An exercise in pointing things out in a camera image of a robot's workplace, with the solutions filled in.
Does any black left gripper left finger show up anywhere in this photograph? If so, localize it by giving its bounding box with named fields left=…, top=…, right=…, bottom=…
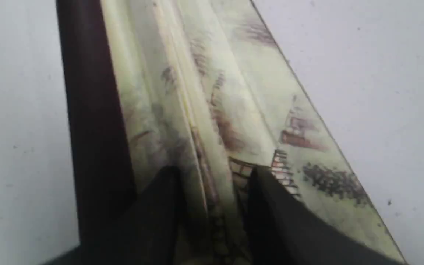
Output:
left=84, top=166, right=182, bottom=265

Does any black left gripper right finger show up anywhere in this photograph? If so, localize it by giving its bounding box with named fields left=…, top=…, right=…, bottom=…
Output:
left=248, top=167, right=399, bottom=265

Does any painted paper folding fan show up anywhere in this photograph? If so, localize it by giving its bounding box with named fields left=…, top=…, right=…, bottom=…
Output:
left=52, top=0, right=407, bottom=265

